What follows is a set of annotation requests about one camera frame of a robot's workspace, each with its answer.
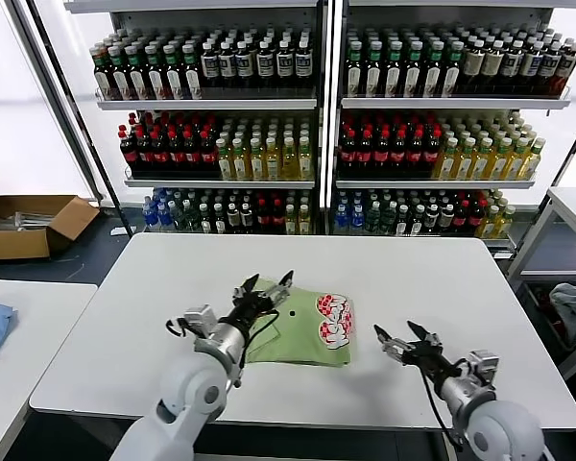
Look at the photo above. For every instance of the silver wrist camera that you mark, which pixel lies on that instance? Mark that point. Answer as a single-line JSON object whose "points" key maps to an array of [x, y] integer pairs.
{"points": [[200, 319], [482, 365]]}

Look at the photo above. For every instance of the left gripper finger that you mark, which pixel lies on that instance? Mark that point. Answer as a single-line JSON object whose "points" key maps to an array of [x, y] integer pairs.
{"points": [[278, 293], [244, 290]]}

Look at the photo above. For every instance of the green-cap dark tea bottle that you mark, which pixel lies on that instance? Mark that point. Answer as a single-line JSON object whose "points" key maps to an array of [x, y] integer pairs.
{"points": [[175, 82], [158, 82], [372, 79], [392, 79], [193, 82], [353, 79], [451, 79], [413, 79], [122, 81], [432, 79], [105, 81], [139, 81]]}

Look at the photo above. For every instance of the white vertical shelf post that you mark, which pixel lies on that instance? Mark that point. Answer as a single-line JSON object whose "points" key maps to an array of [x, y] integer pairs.
{"points": [[326, 144]]}

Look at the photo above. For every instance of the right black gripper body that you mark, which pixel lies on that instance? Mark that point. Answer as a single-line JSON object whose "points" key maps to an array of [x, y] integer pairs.
{"points": [[432, 362]]}

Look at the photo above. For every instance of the white metal frame table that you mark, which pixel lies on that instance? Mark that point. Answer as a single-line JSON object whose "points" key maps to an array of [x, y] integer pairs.
{"points": [[575, 204]]}

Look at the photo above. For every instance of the beige-label dark drink bottle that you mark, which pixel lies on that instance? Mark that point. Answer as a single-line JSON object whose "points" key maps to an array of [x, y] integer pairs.
{"points": [[491, 65], [472, 65]]}

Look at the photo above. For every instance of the white-label dark drink bottle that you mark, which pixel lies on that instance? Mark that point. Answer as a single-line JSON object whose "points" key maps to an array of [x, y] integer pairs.
{"points": [[243, 66], [227, 66], [303, 65], [566, 65], [548, 66], [209, 67], [264, 66], [529, 66], [510, 65], [284, 65]]}

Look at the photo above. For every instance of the blue water bottle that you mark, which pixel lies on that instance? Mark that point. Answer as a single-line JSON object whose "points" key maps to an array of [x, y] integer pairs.
{"points": [[356, 222], [149, 217], [163, 217], [341, 222]]}

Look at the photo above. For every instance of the wide grey diagonal pole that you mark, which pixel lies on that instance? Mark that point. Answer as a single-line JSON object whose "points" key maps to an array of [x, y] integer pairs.
{"points": [[55, 96]]}

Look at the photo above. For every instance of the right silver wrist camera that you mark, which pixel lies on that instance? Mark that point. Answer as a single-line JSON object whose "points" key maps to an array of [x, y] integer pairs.
{"points": [[482, 365]]}

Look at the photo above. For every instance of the open brown cardboard box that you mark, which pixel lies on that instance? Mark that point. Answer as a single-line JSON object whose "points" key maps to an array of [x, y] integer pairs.
{"points": [[13, 245]]}

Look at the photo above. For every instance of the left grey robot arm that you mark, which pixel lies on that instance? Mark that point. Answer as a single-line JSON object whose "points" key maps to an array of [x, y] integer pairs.
{"points": [[192, 389]]}

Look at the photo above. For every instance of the small white floor object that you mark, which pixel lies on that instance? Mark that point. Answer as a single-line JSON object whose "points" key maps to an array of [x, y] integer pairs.
{"points": [[118, 231]]}

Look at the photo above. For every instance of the thin black diagonal pole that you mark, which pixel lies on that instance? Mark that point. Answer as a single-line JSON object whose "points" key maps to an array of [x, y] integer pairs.
{"points": [[91, 144]]}

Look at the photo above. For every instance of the small white-cap dark bottle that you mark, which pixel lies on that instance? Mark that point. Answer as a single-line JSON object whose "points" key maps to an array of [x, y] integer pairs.
{"points": [[415, 222], [219, 221], [445, 220], [430, 220], [232, 218], [246, 218], [205, 221], [402, 222]]}

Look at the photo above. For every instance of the red plastic basket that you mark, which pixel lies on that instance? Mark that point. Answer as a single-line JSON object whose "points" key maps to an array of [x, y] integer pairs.
{"points": [[558, 329]]}

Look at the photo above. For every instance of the grey crumpled cloth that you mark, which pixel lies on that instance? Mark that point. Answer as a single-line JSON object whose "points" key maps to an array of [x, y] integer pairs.
{"points": [[575, 307]]}

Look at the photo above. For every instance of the bagged metal parts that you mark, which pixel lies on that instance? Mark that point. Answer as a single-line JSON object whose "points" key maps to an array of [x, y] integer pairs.
{"points": [[28, 220]]}

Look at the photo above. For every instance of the grey metal shelving unit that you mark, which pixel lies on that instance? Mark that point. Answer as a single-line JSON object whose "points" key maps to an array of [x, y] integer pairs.
{"points": [[205, 104], [450, 103]]}

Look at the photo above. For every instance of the light green printed t-shirt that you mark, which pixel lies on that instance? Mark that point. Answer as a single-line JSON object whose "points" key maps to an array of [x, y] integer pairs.
{"points": [[297, 341]]}

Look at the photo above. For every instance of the small red-cap cola bottle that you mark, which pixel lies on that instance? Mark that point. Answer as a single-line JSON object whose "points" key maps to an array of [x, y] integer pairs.
{"points": [[262, 221], [460, 222], [476, 222], [277, 221]]}

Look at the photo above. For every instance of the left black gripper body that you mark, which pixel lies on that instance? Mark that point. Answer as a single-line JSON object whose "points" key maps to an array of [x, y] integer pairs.
{"points": [[254, 309]]}

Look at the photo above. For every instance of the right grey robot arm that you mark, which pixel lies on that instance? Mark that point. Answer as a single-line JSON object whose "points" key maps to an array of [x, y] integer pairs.
{"points": [[499, 427]]}

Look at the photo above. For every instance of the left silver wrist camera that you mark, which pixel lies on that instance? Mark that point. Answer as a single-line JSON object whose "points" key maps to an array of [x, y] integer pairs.
{"points": [[200, 319]]}

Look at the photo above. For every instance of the green soda bottle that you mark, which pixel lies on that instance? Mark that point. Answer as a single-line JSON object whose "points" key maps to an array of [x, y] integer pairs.
{"points": [[179, 218], [192, 218], [373, 221], [388, 221]]}

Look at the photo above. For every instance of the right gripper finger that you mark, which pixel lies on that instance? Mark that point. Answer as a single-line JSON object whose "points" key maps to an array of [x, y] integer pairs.
{"points": [[397, 349], [431, 340]]}

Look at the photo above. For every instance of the small yellow drink bottle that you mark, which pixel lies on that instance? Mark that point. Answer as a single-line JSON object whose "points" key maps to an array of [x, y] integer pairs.
{"points": [[304, 222], [487, 225], [504, 225], [291, 222]]}

